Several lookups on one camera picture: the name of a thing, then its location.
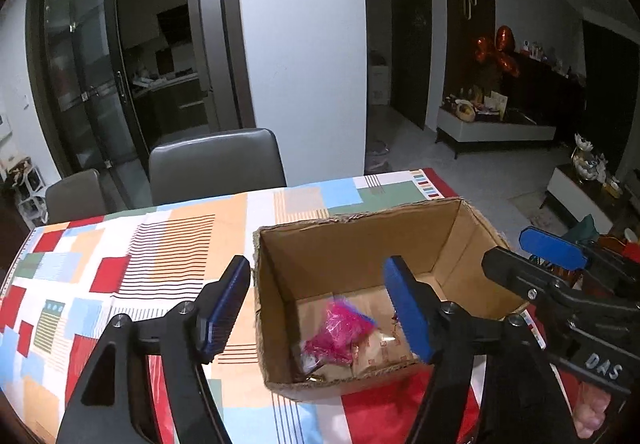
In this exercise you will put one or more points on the white shoe rack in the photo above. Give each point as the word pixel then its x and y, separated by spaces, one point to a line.
pixel 25 189

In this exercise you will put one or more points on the dark sideboard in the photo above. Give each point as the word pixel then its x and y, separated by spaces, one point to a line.
pixel 545 94

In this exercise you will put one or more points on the white low table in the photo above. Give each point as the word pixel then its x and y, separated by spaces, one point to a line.
pixel 575 199

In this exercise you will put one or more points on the dark room door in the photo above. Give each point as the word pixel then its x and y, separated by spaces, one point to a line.
pixel 410 39

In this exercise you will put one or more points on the white flower ornament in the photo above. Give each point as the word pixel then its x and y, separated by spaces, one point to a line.
pixel 589 159

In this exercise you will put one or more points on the dark tall cabinet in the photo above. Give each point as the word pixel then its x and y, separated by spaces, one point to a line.
pixel 467 24

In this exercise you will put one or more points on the colourful patchwork tablecloth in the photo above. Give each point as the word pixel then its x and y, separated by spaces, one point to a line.
pixel 125 264

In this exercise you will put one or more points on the green cloth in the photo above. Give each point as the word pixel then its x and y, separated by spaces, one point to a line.
pixel 584 229

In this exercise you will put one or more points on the brown cardboard box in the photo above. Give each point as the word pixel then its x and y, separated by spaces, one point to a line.
pixel 320 264

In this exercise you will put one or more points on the person's right hand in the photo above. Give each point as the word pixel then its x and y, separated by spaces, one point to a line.
pixel 592 411

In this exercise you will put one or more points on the pink snack packet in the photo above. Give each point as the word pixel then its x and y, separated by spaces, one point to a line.
pixel 340 331

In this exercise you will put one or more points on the white low cabinet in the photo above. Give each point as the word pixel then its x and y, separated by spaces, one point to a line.
pixel 495 132

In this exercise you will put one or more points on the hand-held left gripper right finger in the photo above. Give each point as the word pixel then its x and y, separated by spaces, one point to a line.
pixel 407 309

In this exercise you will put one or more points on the beige snack packet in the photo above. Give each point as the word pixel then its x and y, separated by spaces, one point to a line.
pixel 385 354

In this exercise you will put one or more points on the grey dining chair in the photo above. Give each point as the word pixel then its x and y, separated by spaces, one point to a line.
pixel 215 164
pixel 72 196

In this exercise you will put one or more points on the black sliding glass door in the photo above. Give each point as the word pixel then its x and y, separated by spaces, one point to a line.
pixel 80 49

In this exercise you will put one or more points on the red foil balloons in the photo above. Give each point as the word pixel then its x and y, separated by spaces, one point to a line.
pixel 500 49

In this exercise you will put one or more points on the silver refrigerator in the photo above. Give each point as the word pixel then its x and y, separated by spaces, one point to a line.
pixel 205 34

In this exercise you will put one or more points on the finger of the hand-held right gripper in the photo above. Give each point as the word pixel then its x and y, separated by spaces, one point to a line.
pixel 520 274
pixel 550 244

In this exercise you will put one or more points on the beige standing card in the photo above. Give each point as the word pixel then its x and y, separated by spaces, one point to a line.
pixel 497 104

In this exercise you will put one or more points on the white bin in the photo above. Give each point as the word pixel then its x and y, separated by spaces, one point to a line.
pixel 379 85

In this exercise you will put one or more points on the woven basket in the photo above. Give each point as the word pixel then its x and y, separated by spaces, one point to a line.
pixel 466 111

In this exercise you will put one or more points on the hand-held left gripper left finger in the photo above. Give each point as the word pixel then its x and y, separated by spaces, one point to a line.
pixel 227 309

